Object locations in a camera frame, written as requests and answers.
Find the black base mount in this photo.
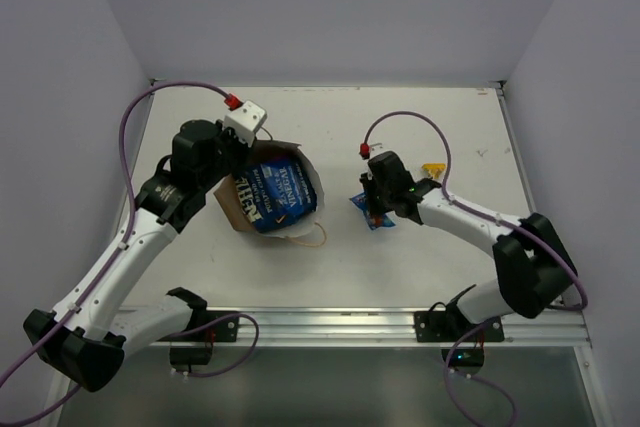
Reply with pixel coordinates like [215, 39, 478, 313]
[413, 302, 505, 343]
[184, 310, 239, 343]

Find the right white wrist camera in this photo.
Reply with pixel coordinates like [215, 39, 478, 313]
[369, 142, 387, 157]

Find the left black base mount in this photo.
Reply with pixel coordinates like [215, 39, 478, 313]
[184, 310, 239, 343]

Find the aluminium front rail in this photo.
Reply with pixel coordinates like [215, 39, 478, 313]
[114, 304, 594, 348]

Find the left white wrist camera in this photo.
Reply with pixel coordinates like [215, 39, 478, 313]
[223, 101, 267, 147]

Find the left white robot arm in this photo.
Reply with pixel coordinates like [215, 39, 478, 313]
[23, 120, 255, 392]

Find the blue Kettle chips bag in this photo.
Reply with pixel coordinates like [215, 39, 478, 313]
[234, 157, 318, 234]

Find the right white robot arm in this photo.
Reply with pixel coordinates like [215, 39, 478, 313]
[360, 151, 577, 340]

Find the left black controller box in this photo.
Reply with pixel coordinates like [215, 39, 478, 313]
[169, 347, 213, 371]

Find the right black controller box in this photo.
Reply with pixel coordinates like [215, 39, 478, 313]
[448, 347, 485, 372]

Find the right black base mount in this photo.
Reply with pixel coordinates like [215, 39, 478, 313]
[413, 302, 505, 343]

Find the blue M&M's packet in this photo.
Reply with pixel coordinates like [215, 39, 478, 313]
[350, 192, 396, 231]

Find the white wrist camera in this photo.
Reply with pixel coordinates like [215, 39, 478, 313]
[223, 101, 267, 147]
[369, 142, 387, 157]

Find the yellow M&M's packet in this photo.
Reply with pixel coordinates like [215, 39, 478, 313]
[421, 163, 447, 181]

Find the brown paper bag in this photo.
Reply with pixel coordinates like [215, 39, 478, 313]
[215, 140, 327, 248]

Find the black controller box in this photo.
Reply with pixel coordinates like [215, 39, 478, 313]
[448, 347, 485, 372]
[169, 347, 213, 371]

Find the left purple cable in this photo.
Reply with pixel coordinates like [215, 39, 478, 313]
[0, 80, 261, 423]

